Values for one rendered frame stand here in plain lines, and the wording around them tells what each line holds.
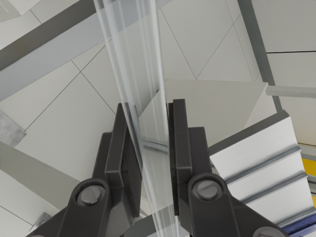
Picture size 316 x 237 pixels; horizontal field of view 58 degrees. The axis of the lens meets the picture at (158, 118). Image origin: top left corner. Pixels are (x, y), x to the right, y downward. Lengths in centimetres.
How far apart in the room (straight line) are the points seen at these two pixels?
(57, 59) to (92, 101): 112
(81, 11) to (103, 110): 116
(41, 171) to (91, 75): 76
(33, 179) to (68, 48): 46
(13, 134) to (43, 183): 60
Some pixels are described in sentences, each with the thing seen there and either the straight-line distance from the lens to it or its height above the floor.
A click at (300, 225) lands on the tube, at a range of 37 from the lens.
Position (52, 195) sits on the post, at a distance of 57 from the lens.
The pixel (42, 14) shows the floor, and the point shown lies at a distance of 124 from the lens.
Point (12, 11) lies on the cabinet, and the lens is 55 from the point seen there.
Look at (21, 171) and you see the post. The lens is 70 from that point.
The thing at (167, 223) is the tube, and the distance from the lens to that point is 17.
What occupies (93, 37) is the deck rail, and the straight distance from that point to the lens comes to 21.
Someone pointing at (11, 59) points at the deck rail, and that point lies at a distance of 24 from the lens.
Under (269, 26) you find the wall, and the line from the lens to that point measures 240.
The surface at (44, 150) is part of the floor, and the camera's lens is 126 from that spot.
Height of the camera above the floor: 111
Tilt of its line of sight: 43 degrees down
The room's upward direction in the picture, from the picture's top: 100 degrees clockwise
